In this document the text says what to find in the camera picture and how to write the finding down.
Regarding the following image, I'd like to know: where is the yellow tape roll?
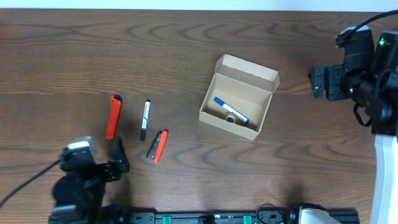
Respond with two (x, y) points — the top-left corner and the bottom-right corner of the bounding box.
(223, 112), (239, 124)

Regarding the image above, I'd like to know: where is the red utility knife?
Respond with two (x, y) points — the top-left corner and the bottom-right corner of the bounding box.
(105, 95), (123, 139)

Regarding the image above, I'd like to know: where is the red black stapler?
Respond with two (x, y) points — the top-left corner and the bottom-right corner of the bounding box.
(146, 129), (169, 163)

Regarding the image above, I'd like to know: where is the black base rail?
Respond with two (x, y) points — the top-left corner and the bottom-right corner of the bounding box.
(125, 203), (361, 224)

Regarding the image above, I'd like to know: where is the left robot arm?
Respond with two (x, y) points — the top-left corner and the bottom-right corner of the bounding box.
(48, 136), (130, 224)

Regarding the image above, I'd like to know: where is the blue cap whiteboard marker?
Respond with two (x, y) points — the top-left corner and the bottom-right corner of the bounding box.
(213, 97), (249, 124)

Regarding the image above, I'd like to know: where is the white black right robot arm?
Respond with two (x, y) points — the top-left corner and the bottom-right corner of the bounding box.
(308, 27), (397, 223)

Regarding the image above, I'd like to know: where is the brown cardboard box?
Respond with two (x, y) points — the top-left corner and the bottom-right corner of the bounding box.
(199, 54), (280, 140)

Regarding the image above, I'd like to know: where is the black cap whiteboard marker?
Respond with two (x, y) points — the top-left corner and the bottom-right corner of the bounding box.
(140, 100), (151, 141)

